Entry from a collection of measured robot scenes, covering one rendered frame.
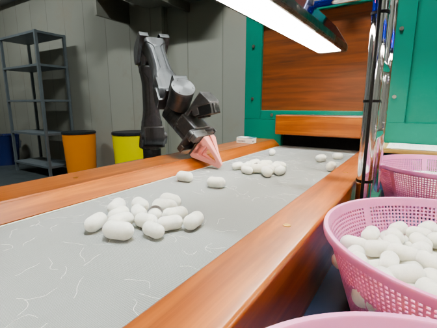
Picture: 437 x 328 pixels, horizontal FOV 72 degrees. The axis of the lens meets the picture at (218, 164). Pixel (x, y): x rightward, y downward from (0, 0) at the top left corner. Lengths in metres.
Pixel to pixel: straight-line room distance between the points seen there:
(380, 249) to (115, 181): 0.43
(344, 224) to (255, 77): 0.90
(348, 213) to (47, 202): 0.43
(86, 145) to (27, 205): 3.32
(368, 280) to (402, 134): 0.84
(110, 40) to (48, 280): 3.72
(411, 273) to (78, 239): 0.35
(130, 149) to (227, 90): 1.10
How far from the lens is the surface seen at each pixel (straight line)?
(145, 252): 0.34
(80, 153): 3.81
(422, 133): 1.10
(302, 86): 1.17
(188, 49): 3.13
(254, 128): 1.23
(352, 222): 0.43
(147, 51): 0.96
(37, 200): 0.51
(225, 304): 0.22
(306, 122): 1.08
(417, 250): 0.39
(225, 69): 2.87
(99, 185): 0.56
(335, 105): 1.13
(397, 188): 0.73
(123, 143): 3.05
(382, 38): 0.54
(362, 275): 0.29
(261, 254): 0.28
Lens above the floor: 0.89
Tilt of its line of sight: 11 degrees down
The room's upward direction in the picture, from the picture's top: straight up
